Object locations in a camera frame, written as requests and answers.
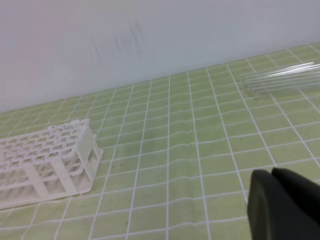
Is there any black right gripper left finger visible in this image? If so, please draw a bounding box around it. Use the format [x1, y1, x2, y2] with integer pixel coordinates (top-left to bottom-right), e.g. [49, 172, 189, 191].
[247, 169, 320, 240]

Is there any white plastic test tube rack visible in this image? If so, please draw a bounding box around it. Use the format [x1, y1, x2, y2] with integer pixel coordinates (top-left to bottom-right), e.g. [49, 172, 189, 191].
[0, 118, 104, 209]

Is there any green checkered tablecloth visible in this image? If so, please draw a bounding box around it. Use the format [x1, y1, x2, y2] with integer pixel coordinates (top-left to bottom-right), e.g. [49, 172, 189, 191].
[0, 43, 320, 240]

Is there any clear glass tube pile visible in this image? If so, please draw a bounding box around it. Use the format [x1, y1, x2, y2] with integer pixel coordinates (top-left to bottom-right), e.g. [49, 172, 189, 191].
[240, 61, 320, 100]

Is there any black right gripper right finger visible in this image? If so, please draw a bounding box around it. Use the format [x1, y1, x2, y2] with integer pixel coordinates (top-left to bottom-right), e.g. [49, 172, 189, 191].
[271, 168, 320, 200]

